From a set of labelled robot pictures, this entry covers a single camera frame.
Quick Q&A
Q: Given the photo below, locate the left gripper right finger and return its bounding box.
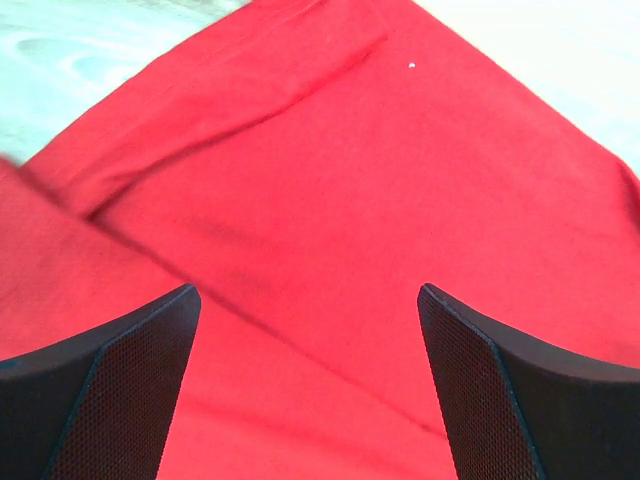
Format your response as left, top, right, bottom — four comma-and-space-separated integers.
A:
417, 284, 639, 479

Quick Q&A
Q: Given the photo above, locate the red t shirt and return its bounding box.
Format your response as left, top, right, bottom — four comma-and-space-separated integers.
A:
1, 1, 639, 479

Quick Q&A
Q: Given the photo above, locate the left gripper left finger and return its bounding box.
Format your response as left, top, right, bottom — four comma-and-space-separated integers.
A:
1, 285, 201, 480

